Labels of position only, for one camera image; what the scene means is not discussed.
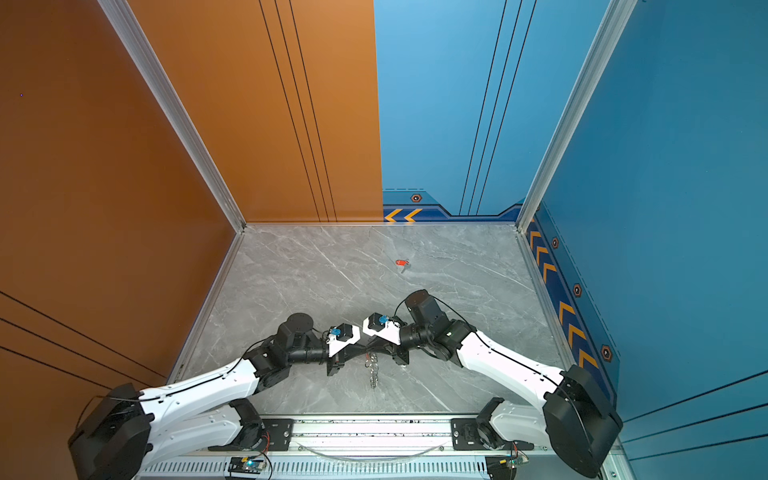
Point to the green circuit board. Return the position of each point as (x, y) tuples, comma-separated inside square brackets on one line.
[(246, 467), (505, 467)]

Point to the aluminium front rail frame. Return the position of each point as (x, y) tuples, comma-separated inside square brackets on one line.
[(390, 446)]

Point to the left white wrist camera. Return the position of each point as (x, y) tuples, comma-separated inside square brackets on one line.
[(341, 336)]

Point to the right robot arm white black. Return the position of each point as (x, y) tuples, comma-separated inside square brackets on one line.
[(575, 415)]

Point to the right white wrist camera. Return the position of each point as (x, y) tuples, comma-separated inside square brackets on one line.
[(382, 326)]

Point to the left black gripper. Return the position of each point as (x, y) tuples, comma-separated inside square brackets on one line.
[(339, 361)]

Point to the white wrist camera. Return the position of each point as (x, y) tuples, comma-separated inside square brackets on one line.
[(382, 326), (341, 336)]

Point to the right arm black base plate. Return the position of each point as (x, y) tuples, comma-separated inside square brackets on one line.
[(468, 434)]

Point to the right green circuit board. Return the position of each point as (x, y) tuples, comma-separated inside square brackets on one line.
[(505, 467)]

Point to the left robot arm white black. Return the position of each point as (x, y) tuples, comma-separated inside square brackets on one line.
[(131, 429)]

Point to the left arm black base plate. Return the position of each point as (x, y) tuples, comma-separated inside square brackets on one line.
[(270, 435)]

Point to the right corner aluminium post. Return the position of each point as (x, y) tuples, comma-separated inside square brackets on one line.
[(610, 30)]

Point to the left corner aluminium post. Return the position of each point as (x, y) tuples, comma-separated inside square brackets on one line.
[(129, 31)]

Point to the left green circuit board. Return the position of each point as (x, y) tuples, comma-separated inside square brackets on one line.
[(246, 467)]

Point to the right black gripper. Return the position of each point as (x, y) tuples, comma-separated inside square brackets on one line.
[(394, 351)]

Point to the corner aluminium post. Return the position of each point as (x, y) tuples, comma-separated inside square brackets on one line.
[(610, 30), (129, 31)]

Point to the red tag with grey key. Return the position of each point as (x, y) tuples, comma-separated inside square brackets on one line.
[(403, 265)]

